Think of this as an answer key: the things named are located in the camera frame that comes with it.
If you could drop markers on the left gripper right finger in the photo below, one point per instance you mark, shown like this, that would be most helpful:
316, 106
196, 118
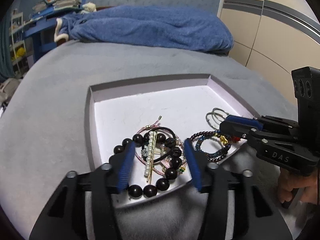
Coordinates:
255, 216

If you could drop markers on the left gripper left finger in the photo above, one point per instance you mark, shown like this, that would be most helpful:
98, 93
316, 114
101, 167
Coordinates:
64, 215

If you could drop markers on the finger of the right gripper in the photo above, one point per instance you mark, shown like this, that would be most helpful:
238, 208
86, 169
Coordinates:
248, 131
265, 127

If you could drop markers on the pearl hair clip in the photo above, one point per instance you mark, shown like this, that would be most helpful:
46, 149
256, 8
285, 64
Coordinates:
150, 157

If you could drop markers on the person's right hand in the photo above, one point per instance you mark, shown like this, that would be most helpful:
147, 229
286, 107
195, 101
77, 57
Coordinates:
287, 182

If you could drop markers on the grey cardboard tray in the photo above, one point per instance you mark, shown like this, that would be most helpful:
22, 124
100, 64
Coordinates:
177, 104

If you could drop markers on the beige wardrobe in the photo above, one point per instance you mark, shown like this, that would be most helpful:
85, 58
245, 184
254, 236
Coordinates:
273, 37

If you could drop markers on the blue fleece blanket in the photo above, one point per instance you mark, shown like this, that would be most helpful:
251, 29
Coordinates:
152, 26

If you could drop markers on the grey bag on floor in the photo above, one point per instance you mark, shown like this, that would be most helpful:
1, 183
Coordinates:
8, 88

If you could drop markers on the teal curtain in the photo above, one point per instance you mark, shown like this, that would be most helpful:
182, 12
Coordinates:
6, 69

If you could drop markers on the blue desk shelf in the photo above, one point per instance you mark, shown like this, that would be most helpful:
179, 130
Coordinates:
46, 21

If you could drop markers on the white storage rack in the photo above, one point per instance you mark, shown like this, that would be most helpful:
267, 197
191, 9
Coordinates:
18, 52

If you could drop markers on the white plush toy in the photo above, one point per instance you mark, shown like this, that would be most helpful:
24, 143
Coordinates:
88, 8

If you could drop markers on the stack of papers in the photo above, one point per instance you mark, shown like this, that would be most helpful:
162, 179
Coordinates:
66, 4

